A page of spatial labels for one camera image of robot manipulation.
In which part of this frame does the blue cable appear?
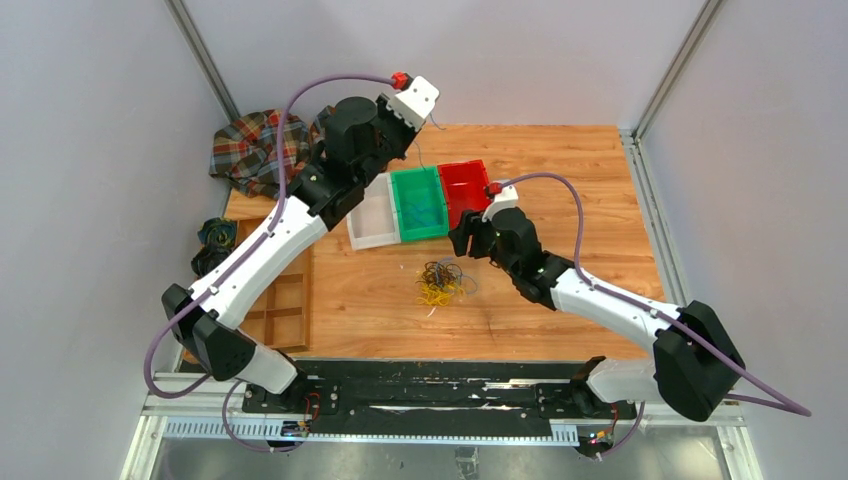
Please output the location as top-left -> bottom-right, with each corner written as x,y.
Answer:
413,112 -> 446,200
401,193 -> 444,231

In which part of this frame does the cable pile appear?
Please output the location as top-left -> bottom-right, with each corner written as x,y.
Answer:
414,259 -> 480,309

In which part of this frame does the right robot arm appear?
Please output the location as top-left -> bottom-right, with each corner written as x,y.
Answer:
448,207 -> 744,422

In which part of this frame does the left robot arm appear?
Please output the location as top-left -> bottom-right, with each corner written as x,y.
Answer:
162,87 -> 438,413

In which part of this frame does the green plastic bin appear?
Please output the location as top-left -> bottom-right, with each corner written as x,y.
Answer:
390,167 -> 449,243

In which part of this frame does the red plastic bin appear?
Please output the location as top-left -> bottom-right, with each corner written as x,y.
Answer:
437,159 -> 491,230

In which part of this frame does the white plastic bin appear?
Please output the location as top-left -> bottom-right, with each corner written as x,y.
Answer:
346,173 -> 401,250

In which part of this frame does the plaid cloth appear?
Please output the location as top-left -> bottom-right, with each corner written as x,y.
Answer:
208,106 -> 335,200

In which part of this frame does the wooden divided tray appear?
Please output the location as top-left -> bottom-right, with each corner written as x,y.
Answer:
191,217 -> 313,354

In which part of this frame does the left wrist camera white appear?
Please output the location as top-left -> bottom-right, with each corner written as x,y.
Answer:
387,72 -> 440,132

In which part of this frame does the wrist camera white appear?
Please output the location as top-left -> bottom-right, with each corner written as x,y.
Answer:
482,182 -> 519,222
387,72 -> 440,132

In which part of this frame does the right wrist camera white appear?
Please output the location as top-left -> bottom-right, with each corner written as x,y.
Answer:
482,182 -> 519,222

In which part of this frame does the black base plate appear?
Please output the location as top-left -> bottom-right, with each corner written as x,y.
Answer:
241,359 -> 637,438

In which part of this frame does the dark cable bundle outside tray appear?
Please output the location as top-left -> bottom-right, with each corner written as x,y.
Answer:
197,217 -> 238,248

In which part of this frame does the aluminium front rail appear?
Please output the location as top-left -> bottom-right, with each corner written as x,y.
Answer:
121,382 -> 764,479

